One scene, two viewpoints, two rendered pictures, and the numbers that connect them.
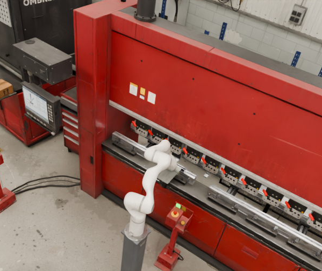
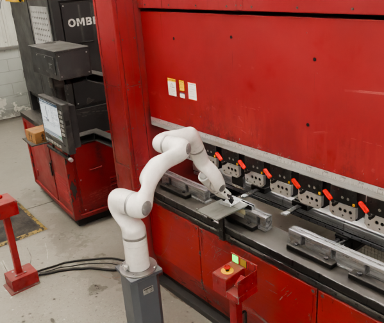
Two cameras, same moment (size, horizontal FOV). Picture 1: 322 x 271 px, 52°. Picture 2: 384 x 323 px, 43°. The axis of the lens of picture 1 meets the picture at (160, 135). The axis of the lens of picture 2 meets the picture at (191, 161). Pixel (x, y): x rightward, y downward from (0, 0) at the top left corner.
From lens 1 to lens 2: 1.45 m
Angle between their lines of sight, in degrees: 27
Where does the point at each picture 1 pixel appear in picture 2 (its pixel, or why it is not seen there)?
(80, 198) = not seen: hidden behind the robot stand
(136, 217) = (126, 229)
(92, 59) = (115, 48)
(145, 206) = (133, 202)
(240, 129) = (303, 97)
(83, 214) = (122, 305)
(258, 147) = (334, 120)
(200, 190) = (278, 238)
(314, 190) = not seen: outside the picture
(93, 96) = (122, 104)
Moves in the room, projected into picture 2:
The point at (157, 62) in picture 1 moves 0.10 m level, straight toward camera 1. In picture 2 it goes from (189, 31) to (183, 34)
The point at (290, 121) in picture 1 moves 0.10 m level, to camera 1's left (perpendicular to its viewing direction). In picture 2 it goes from (365, 50) to (341, 50)
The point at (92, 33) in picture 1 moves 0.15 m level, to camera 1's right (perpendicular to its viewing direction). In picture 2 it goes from (109, 11) to (130, 10)
